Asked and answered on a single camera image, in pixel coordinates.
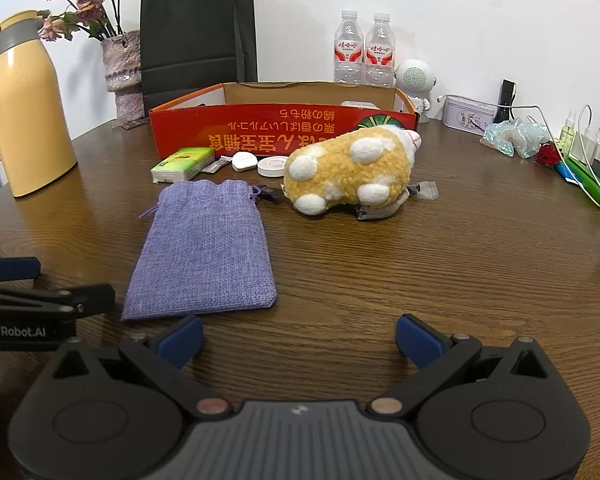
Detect dried pink flowers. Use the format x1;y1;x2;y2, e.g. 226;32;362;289
38;0;123;42

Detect white charging cable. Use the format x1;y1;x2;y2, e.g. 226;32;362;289
434;92;600;212

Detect green tissue pack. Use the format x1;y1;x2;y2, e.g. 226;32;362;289
150;148;215;183

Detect red rose ornament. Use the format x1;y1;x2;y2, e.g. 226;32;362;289
534;142;562;167

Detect red cardboard box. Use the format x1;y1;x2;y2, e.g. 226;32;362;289
149;81;419;158

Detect white astronaut speaker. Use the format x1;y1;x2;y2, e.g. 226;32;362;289
396;58;437;122

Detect yellow thermos jug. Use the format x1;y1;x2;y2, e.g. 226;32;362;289
0;10;78;198

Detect clear plastic wrapper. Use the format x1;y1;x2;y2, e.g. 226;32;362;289
407;181;439;200

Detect white rounded small case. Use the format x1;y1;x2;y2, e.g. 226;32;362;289
232;152;258;172

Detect green pen holder items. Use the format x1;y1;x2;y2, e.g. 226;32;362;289
557;110;600;208

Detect water bottle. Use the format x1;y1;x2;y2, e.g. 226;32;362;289
364;12;396;88
334;10;364;84

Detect black charger stick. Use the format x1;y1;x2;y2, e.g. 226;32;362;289
493;79;516;124

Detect black paper bag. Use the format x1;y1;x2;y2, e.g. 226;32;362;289
140;0;258;110

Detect crumpled clear plastic bag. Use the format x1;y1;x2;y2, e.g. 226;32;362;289
480;119;552;158

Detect small clear sachet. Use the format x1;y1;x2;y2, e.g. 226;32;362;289
200;156;232;174

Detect white tin box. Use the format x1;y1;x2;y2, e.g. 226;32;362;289
437;94;498;136

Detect left water bottle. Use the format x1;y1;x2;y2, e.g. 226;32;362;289
334;10;364;84

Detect purple drawstring pouch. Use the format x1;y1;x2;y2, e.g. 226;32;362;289
122;180;277;321

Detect white round disc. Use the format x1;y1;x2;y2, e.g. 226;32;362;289
257;156;288;178

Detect right water bottle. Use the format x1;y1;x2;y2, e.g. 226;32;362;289
364;12;396;88

